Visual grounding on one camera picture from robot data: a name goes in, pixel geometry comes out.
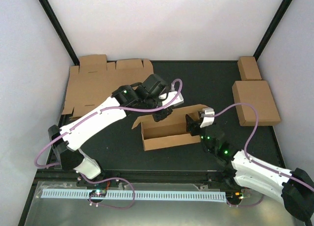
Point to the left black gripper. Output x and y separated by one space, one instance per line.
157 117

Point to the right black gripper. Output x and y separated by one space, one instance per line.
190 125

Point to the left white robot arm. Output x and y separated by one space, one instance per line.
153 96

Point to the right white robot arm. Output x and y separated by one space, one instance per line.
293 189

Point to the large folded cardboard box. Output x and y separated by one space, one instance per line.
255 96

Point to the small folded cardboard box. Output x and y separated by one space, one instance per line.
248 68

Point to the flat cardboard blank stack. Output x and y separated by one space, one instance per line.
94 79

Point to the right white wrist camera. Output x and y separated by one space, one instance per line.
206 116

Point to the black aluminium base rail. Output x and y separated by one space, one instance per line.
213 179

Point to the white slotted cable duct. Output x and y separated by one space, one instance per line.
130 195

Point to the left black frame post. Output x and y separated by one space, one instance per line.
59 30

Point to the black frame post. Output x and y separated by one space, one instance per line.
283 7
59 30

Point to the right black frame post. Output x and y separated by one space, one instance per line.
283 7

